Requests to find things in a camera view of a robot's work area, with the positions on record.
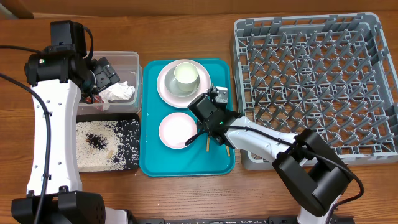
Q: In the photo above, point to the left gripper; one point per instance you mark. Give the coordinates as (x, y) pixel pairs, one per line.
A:
(106, 73)

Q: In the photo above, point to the white napkin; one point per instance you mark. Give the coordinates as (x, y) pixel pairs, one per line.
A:
(117, 91)

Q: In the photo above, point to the red snack wrapper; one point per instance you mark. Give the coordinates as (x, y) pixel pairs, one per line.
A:
(98, 100)

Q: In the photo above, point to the pink bowl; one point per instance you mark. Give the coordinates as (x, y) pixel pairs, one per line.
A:
(175, 129)

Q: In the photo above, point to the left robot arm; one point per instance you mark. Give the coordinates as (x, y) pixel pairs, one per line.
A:
(58, 77)

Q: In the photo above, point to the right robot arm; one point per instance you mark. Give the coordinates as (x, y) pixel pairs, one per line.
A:
(314, 175)

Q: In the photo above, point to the grey dishwasher rack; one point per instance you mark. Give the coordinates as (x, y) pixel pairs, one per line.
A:
(330, 73)

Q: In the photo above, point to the clear plastic storage bin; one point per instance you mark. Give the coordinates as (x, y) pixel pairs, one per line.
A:
(127, 66)

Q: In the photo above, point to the black plastic tray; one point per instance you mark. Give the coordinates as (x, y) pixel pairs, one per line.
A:
(127, 118)

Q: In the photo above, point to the grey shallow bowl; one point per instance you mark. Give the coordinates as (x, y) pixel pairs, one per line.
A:
(172, 85)

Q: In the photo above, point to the spilled rice pile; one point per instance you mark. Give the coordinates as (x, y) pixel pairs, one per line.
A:
(99, 149)

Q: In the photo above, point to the white round plate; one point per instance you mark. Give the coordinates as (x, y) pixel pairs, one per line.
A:
(205, 83)

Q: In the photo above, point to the pale green paper cup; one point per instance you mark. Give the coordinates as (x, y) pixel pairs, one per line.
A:
(187, 77)

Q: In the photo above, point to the teal serving tray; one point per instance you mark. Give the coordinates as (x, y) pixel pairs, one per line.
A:
(158, 160)

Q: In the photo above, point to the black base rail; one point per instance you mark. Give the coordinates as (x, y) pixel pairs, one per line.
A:
(269, 220)

